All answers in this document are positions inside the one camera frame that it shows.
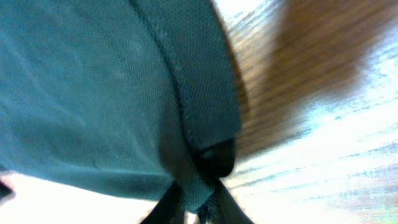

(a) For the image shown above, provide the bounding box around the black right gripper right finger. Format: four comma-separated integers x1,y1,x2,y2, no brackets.
205,179,254,224

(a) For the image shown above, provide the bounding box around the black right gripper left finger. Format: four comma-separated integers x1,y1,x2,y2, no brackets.
140,182,185,224

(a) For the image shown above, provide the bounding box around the black t-shirt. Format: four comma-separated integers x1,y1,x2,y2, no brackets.
1,0,240,211

